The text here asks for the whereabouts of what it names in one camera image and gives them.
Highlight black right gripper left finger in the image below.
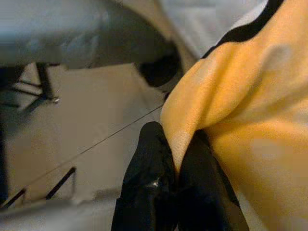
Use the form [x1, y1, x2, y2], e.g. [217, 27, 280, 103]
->
[112, 121, 180, 231]

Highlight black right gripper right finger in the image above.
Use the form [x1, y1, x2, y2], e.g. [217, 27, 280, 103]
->
[178, 129, 250, 231]

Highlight yellow egg cartoon blanket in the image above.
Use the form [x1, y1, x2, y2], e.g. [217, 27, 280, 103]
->
[160, 0, 308, 231]

